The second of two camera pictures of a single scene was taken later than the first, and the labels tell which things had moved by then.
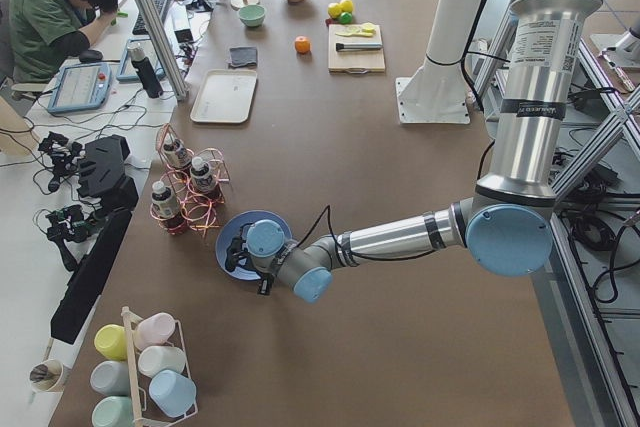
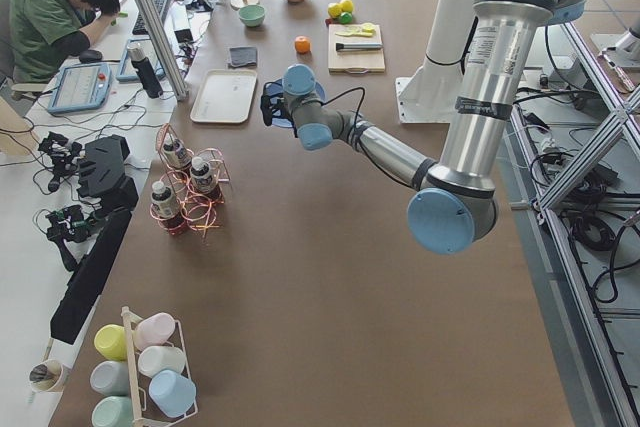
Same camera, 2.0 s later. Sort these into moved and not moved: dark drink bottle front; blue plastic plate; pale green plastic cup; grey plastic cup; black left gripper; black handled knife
Moved: black left gripper; blue plastic plate
Not moved: dark drink bottle front; black handled knife; pale green plastic cup; grey plastic cup
